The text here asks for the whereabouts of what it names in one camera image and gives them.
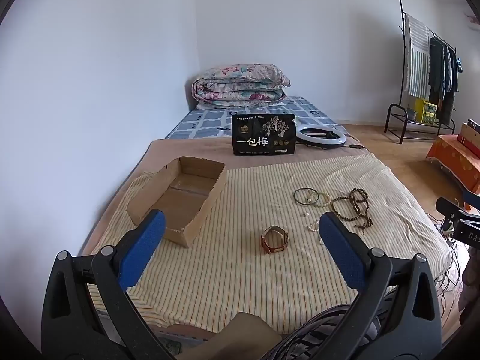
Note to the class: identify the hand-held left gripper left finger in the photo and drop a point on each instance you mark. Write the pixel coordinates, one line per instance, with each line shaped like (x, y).
(144, 249)

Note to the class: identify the cardboard box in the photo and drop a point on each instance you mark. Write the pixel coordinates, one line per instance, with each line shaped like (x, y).
(187, 195)

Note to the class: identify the thin translucent bangle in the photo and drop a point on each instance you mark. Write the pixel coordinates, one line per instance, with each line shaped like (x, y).
(296, 199)

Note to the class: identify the black metal clothes rack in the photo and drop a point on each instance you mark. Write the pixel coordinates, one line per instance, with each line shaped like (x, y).
(395, 107)

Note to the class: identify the black snack bag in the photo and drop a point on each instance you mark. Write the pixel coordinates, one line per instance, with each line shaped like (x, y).
(262, 135)

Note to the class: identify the orange cloth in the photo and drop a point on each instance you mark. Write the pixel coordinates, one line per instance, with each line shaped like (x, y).
(453, 157)

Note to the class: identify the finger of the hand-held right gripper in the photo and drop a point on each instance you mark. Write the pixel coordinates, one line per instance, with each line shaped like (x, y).
(448, 206)

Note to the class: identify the striped hanging towel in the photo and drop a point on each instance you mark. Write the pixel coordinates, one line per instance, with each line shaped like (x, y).
(418, 63)

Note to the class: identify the blue checked bed sheet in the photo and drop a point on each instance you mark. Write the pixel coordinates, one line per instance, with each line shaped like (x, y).
(210, 120)

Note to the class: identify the folded floral quilt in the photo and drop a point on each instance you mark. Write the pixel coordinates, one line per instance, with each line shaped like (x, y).
(240, 86)

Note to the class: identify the yellow crate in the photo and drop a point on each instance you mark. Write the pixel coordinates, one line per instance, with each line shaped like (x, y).
(426, 111)

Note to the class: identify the dark hanging clothes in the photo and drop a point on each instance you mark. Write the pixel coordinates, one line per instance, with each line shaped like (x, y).
(442, 71)

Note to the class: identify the tan cushion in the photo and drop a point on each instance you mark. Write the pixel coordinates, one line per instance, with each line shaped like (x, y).
(247, 337)

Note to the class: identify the person's striped pants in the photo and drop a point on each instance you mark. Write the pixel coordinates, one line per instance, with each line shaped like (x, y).
(330, 330)

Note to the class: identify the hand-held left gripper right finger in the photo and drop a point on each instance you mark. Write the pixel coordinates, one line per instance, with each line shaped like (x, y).
(341, 251)

